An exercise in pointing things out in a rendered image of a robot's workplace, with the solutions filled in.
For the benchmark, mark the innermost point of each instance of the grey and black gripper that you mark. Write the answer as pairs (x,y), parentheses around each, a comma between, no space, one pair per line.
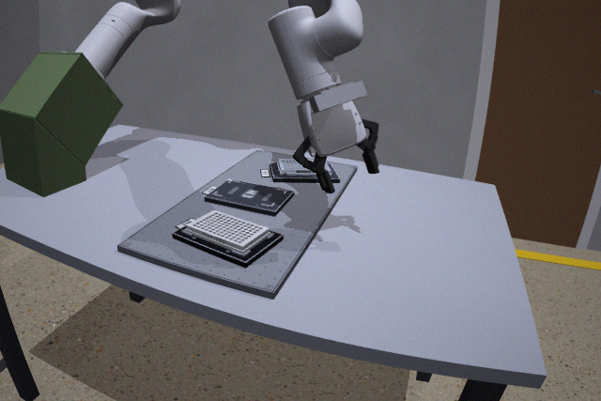
(331,131)

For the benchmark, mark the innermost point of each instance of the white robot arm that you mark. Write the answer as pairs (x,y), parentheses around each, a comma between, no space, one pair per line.
(306,46)

